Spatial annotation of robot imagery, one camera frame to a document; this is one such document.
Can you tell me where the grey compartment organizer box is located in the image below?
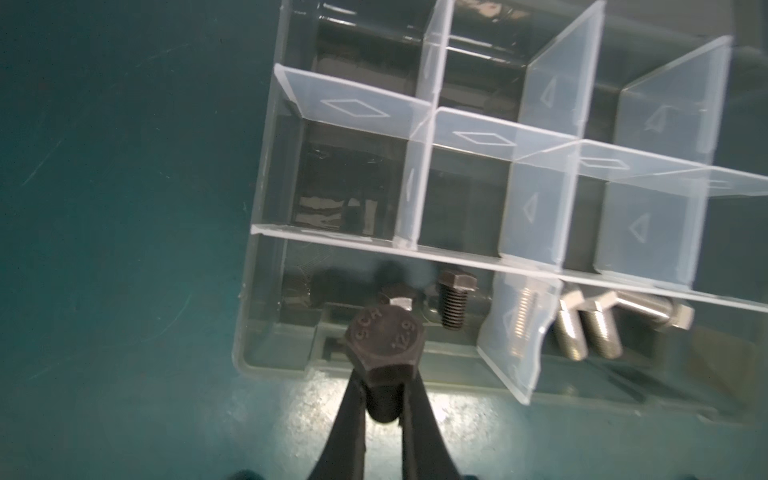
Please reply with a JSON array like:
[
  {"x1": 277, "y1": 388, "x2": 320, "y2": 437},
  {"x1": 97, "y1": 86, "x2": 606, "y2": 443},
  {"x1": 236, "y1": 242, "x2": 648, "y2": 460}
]
[{"x1": 233, "y1": 1, "x2": 767, "y2": 421}]

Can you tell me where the black hex bolt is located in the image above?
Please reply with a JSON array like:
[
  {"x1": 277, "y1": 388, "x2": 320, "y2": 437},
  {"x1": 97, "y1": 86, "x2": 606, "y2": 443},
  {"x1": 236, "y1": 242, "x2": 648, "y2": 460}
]
[
  {"x1": 345, "y1": 305, "x2": 426, "y2": 423},
  {"x1": 378, "y1": 284, "x2": 419, "y2": 311},
  {"x1": 438, "y1": 268, "x2": 478, "y2": 331}
]

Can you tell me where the silver hex bolt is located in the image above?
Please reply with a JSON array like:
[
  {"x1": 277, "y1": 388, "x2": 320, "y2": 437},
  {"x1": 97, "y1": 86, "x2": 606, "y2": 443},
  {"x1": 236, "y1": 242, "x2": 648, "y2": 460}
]
[
  {"x1": 579, "y1": 290, "x2": 623, "y2": 360},
  {"x1": 508, "y1": 287, "x2": 538, "y2": 358},
  {"x1": 616, "y1": 291, "x2": 695, "y2": 330},
  {"x1": 553, "y1": 285, "x2": 588, "y2": 361}
]

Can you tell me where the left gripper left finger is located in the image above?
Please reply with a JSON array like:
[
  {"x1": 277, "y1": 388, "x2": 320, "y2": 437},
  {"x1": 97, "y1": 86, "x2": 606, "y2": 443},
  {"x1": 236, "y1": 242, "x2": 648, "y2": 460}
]
[{"x1": 308, "y1": 371, "x2": 367, "y2": 480}]

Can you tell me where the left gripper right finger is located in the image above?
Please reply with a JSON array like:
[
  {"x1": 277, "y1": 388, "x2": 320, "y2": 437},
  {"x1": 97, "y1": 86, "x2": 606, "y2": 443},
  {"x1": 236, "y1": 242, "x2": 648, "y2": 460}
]
[{"x1": 400, "y1": 374, "x2": 462, "y2": 480}]

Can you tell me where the green table mat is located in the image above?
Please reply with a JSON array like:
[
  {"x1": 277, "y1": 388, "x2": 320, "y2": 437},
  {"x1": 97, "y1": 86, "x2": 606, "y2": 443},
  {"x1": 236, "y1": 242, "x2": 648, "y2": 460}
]
[{"x1": 0, "y1": 0, "x2": 768, "y2": 480}]

